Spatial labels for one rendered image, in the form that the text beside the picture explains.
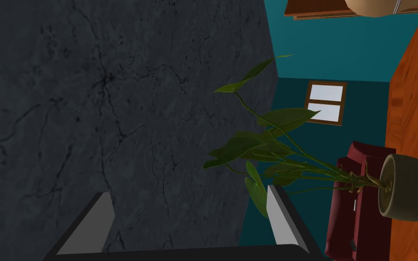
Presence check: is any dark red sofa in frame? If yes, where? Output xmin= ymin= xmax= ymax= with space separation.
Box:
xmin=324 ymin=141 xmax=397 ymax=261

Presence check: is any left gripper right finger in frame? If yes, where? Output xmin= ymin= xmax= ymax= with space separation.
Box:
xmin=266 ymin=184 xmax=323 ymax=254

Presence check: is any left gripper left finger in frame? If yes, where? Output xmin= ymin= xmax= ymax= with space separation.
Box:
xmin=43 ymin=192 xmax=116 ymax=257

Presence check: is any brown framed window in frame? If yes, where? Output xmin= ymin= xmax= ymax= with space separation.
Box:
xmin=304 ymin=80 xmax=348 ymax=127

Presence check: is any brown wooden furniture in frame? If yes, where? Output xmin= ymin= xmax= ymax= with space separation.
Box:
xmin=283 ymin=0 xmax=418 ymax=21

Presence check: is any green potted plant grey pot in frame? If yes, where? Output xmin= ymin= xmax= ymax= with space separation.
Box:
xmin=203 ymin=54 xmax=418 ymax=222

